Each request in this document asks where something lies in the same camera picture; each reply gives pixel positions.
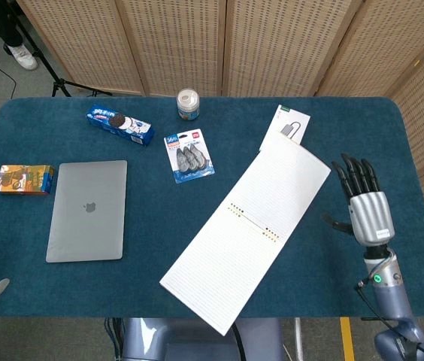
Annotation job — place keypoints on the person's black trouser legs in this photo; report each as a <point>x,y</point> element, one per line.
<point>7,22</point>

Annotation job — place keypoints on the blue Oreo cookie box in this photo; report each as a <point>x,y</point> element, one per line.
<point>120,126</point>

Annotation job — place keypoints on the blue-grey robot torso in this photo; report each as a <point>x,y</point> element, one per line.
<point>182,340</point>

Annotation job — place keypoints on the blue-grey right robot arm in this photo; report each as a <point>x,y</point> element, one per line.
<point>388,297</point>

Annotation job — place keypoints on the grey closed laptop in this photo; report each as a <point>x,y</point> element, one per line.
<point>88,210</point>

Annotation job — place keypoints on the teal table cloth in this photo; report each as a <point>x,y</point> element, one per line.
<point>366,131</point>

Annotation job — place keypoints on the cream spiral-bound notebook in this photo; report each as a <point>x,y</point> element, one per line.
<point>242,244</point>

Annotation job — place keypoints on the correction tape blister pack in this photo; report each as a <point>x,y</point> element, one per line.
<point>189,156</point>

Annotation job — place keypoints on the glass jar with white lid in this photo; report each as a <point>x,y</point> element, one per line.
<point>188,103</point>

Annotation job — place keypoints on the white green USB hub box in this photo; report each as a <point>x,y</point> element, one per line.
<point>291,114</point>

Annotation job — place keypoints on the small yellow orange box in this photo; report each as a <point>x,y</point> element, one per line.
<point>24,179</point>

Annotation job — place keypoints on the white sneaker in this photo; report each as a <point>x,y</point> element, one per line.
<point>22,57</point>

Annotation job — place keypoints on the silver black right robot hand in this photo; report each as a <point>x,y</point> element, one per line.
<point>371,214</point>

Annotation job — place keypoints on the black tripod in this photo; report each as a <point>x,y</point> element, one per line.
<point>52,71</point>

